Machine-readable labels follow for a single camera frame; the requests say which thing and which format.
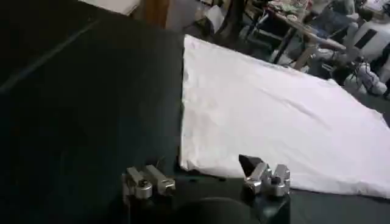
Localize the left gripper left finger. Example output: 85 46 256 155
121 164 177 205

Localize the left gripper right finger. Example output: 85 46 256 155
238 154 291 197

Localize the white cloth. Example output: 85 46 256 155
179 34 390 200

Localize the wooden desk with clutter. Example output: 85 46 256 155
243 0 347 71

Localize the white sheet on chair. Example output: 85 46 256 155
206 4 227 33

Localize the wooden slatted partition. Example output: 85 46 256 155
142 0 171 30

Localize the white humanoid robot, black chest panel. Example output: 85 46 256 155
316 13 390 99

